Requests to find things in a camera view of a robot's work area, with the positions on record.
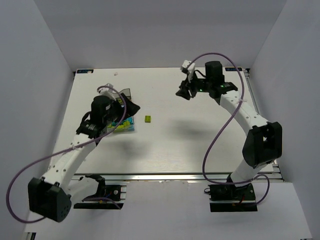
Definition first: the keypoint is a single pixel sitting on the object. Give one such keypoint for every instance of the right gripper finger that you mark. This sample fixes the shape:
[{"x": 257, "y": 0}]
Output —
[
  {"x": 184, "y": 84},
  {"x": 184, "y": 93}
]

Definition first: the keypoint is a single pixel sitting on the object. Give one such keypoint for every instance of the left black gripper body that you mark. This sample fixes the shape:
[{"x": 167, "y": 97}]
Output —
[{"x": 124, "y": 106}]

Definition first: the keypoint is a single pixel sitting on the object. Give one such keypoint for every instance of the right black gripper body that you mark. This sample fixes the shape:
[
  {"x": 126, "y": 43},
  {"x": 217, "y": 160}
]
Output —
[{"x": 189, "y": 87}]

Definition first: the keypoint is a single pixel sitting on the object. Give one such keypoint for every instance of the green small lego brick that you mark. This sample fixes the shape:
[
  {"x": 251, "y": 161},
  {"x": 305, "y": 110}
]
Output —
[{"x": 130, "y": 120}]

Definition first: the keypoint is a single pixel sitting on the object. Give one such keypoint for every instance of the teal round printed lego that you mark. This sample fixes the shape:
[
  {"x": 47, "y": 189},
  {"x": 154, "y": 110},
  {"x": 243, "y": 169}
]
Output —
[{"x": 113, "y": 124}]

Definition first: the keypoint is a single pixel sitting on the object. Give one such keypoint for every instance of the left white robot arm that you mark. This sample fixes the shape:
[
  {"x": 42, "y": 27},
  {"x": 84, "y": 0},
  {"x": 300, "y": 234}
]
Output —
[{"x": 53, "y": 195}]

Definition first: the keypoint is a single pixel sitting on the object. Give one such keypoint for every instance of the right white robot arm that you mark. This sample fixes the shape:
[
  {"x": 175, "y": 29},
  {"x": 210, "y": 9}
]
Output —
[{"x": 263, "y": 143}]

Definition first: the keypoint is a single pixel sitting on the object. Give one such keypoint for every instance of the clear plastic bin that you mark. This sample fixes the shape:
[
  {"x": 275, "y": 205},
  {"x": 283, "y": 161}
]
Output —
[{"x": 131, "y": 129}]

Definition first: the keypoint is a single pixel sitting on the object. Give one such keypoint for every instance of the grey smoked plastic bin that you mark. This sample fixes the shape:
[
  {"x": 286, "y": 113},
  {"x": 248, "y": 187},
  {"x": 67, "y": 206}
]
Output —
[{"x": 127, "y": 93}]

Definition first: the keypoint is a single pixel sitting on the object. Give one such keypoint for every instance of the right blue table sticker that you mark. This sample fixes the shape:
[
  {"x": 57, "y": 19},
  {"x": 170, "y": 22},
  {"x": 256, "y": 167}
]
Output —
[{"x": 233, "y": 69}]

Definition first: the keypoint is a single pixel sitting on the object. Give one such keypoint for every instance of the blue table sticker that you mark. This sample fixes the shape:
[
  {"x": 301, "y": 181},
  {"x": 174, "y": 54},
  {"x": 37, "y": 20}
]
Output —
[
  {"x": 84, "y": 71},
  {"x": 233, "y": 69}
]

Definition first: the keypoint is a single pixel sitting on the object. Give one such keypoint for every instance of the left blue table sticker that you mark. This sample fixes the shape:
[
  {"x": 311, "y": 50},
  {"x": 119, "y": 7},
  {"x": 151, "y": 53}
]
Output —
[{"x": 84, "y": 71}]

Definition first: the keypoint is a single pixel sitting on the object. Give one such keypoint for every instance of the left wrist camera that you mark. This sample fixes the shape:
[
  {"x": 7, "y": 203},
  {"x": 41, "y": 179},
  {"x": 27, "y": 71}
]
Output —
[{"x": 109, "y": 91}]

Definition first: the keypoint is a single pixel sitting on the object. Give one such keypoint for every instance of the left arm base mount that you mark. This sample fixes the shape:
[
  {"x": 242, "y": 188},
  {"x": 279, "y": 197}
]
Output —
[{"x": 107, "y": 195}]

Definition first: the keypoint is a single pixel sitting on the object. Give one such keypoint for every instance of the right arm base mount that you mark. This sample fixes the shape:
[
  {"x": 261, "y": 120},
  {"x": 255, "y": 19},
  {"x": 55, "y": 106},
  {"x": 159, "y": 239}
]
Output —
[{"x": 229, "y": 199}]

